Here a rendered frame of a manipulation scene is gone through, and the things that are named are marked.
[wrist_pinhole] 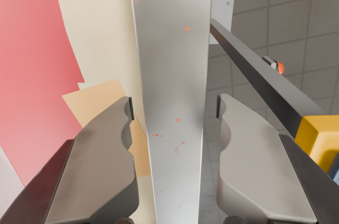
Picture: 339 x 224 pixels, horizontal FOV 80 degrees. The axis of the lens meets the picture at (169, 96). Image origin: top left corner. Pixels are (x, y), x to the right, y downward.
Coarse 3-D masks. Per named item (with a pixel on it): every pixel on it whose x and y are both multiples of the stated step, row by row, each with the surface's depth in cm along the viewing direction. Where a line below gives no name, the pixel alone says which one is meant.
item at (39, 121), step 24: (0, 96) 16; (24, 96) 16; (48, 96) 16; (0, 120) 17; (24, 120) 17; (48, 120) 17; (72, 120) 17; (0, 144) 18; (24, 144) 18; (48, 144) 18; (0, 168) 20; (24, 168) 20; (0, 192) 22; (0, 216) 24
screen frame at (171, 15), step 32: (160, 0) 9; (192, 0) 9; (160, 32) 10; (192, 32) 10; (160, 64) 11; (192, 64) 11; (160, 96) 12; (192, 96) 12; (160, 128) 13; (192, 128) 13; (160, 160) 14; (192, 160) 14; (160, 192) 16; (192, 192) 16
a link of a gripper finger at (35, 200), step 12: (72, 144) 9; (60, 156) 8; (48, 168) 8; (60, 168) 8; (36, 180) 7; (48, 180) 7; (24, 192) 7; (36, 192) 7; (48, 192) 7; (12, 204) 6; (24, 204) 6; (36, 204) 6; (48, 204) 6; (12, 216) 6; (24, 216) 6; (36, 216) 6
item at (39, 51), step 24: (0, 0) 13; (24, 0) 13; (48, 0) 13; (0, 24) 13; (24, 24) 13; (48, 24) 13; (0, 48) 14; (24, 48) 14; (48, 48) 14; (0, 72) 15; (24, 72) 15; (48, 72) 15; (72, 72) 15
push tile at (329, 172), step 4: (336, 156) 18; (336, 160) 18; (332, 164) 18; (336, 164) 18; (332, 168) 18; (336, 168) 18; (328, 172) 19; (332, 172) 18; (336, 172) 18; (332, 176) 18; (336, 176) 18; (336, 180) 18
